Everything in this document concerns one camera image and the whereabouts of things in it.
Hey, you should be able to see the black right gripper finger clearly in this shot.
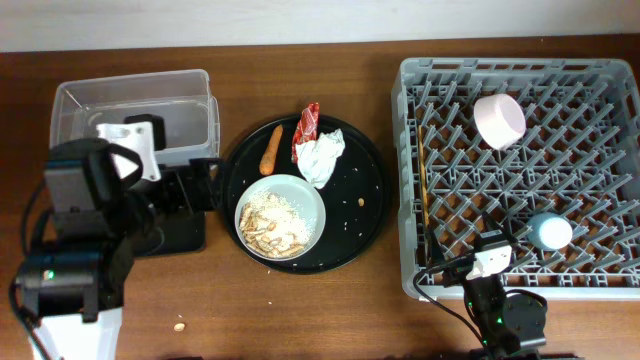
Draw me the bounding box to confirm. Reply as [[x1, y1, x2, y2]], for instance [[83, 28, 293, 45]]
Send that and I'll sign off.
[[426, 226, 445, 268], [480, 212, 506, 240]]

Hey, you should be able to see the blue plastic cup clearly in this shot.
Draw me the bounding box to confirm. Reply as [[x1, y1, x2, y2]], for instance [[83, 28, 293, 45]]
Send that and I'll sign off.
[[527, 212, 573, 251]]

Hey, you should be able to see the orange carrot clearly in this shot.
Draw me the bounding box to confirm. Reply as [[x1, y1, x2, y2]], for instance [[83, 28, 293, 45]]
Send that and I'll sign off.
[[259, 125, 283, 176]]

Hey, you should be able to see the white plate with food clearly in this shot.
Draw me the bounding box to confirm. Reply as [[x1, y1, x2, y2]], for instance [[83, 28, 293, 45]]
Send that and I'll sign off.
[[232, 175, 326, 262]]

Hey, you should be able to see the pink bowl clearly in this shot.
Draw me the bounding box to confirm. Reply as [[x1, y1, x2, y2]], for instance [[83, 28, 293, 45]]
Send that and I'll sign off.
[[473, 94, 526, 150]]

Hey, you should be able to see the red snack wrapper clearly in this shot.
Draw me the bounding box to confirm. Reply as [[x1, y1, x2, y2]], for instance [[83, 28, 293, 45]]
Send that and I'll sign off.
[[291, 103, 320, 164]]

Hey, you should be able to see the white napkin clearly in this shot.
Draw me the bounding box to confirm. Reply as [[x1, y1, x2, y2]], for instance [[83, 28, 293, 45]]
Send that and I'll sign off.
[[295, 129, 345, 189]]

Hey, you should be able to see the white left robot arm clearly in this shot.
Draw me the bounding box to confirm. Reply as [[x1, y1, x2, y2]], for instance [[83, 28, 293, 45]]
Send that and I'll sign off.
[[9, 138, 224, 359]]

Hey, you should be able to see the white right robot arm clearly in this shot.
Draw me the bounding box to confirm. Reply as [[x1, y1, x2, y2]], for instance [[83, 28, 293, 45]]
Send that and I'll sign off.
[[422, 212, 548, 359]]

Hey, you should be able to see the grey dishwasher rack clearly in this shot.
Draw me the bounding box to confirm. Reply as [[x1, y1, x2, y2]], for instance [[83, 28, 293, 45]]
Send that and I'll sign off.
[[391, 58, 639, 301]]

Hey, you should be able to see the black rectangular tray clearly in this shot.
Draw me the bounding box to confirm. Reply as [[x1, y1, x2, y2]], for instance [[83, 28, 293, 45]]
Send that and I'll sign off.
[[133, 180, 205, 257]]

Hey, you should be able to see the clear plastic bin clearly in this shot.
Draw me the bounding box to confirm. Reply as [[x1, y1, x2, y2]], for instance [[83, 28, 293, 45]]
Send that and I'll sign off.
[[49, 69, 220, 166]]

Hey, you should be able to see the round black tray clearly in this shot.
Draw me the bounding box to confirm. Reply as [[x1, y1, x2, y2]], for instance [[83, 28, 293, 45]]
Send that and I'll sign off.
[[219, 115, 391, 275]]

